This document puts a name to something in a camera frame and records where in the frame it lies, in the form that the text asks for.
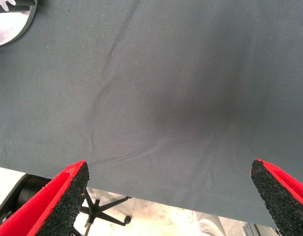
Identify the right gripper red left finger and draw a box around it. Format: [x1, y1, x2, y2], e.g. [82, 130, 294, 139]
[0, 160, 90, 236]

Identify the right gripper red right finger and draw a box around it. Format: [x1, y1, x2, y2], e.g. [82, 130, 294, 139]
[249, 158, 303, 236]

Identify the small steel planetary gear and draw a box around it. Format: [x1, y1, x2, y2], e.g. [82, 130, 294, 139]
[0, 0, 18, 13]

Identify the round metal carrier plate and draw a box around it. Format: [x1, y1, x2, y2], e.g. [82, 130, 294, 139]
[0, 0, 39, 48]

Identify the aluminium profile bar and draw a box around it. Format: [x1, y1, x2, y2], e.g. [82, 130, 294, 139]
[241, 220, 263, 236]

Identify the black office chair base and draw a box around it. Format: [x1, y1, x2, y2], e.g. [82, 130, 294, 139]
[72, 188, 133, 236]

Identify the grey trouser leg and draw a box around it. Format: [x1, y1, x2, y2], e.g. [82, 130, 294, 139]
[193, 210, 227, 236]

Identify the dark grey table cloth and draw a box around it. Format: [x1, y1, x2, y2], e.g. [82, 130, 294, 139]
[0, 0, 303, 228]

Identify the black robot torso frame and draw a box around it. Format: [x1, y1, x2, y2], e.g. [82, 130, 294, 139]
[0, 173, 54, 222]

